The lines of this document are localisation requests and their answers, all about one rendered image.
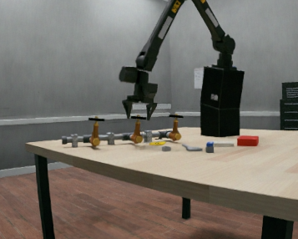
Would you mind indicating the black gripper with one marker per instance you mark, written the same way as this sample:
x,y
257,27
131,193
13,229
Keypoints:
x,y
135,99

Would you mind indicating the red flat rectangular block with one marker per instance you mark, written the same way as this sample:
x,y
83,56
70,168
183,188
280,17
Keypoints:
x,y
247,140

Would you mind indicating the grey pipe manifold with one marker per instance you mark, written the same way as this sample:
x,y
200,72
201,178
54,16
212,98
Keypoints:
x,y
135,137

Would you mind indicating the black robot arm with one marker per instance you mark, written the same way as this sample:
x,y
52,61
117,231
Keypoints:
x,y
147,57

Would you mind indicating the grey hex nut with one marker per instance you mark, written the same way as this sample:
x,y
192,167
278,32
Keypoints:
x,y
166,148

